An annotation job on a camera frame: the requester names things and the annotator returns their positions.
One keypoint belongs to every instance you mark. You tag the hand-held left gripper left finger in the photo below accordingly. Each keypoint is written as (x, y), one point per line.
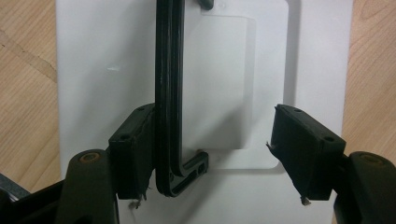
(132, 155)

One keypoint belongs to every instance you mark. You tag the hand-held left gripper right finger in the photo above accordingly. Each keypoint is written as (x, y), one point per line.
(306, 155)

